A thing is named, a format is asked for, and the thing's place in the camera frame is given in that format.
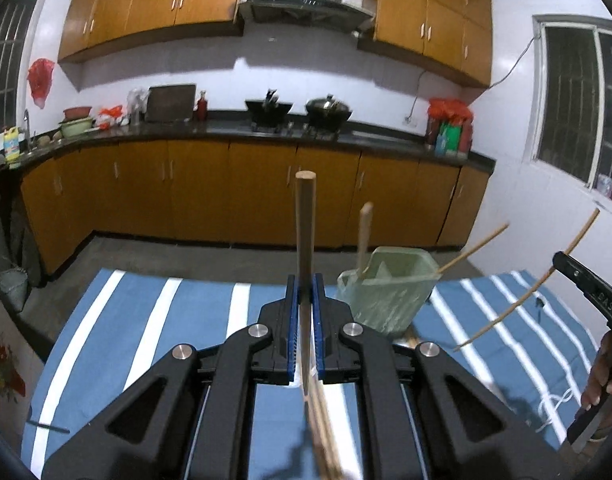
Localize black pot with lid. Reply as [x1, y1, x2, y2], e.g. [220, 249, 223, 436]
[305, 93, 352, 129]

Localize gas stove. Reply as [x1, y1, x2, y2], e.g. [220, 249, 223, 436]
[248, 120, 345, 137]

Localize person's right hand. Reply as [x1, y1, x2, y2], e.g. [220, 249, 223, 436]
[581, 331, 612, 411]

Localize blue white striped tablecloth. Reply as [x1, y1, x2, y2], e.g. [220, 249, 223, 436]
[21, 267, 612, 480]

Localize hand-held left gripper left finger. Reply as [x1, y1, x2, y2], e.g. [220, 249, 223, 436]
[40, 274, 304, 480]

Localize red and white bag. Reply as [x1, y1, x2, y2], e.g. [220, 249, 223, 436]
[96, 105, 124, 130]

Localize wooden base cabinets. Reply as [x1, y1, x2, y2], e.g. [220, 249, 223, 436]
[18, 137, 493, 277]

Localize green basin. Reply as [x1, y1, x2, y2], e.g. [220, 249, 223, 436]
[58, 116, 96, 139]

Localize green perforated utensil holder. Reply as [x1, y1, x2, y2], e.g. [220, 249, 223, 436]
[337, 246, 440, 339]

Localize dark wooden cutting board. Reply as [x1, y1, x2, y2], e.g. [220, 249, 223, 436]
[144, 84, 198, 123]

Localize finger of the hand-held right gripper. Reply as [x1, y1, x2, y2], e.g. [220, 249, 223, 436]
[552, 252, 593, 293]

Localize red plastic bag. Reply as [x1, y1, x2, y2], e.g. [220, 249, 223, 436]
[27, 58, 56, 110]

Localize woven basket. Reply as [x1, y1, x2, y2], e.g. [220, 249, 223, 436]
[0, 259, 30, 314]

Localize metal faucet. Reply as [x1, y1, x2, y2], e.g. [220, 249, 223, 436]
[23, 109, 38, 154]

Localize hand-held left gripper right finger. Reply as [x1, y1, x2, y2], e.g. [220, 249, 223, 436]
[310, 273, 574, 480]

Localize clear plastic jar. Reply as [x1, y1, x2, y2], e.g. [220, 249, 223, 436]
[127, 88, 150, 126]

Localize grey power cable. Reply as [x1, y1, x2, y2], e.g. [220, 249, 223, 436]
[408, 35, 542, 121]

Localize yellow detergent bottle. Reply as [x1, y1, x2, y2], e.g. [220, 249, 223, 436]
[4, 126, 23, 169]

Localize black wok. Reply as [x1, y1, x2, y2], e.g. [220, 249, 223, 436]
[244, 88, 294, 127]

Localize red bags and green box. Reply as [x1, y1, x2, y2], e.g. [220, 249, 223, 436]
[427, 98, 475, 157]

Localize dark kitchen countertop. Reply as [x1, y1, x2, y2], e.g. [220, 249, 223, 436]
[5, 114, 497, 173]

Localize wooden wall cabinet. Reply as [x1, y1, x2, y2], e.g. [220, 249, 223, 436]
[58, 0, 250, 65]
[372, 0, 493, 89]

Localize slender wooden chopstick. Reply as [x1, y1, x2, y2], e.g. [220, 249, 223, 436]
[294, 170, 317, 406]
[437, 223, 510, 275]
[453, 208, 601, 352]
[356, 202, 375, 281]

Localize barred window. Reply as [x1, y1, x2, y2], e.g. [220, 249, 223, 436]
[0, 0, 44, 137]
[530, 14, 612, 197]

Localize green bottle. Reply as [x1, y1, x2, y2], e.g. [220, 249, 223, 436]
[434, 125, 462, 157]

